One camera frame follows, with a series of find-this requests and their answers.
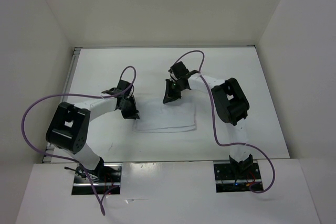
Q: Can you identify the white skirt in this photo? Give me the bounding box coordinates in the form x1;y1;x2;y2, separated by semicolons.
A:
133;98;197;133

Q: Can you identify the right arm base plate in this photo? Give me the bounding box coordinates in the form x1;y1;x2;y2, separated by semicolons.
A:
213;161;264;193

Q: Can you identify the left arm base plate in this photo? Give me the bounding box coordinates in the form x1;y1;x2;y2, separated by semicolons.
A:
71;165;122;196

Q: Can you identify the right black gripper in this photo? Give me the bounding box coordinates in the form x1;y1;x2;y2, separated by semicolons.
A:
163;79;185;104

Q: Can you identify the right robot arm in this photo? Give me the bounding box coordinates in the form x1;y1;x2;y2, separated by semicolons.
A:
163;62;253;178

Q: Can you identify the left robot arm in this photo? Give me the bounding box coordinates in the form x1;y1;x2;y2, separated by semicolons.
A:
46;80;140;182

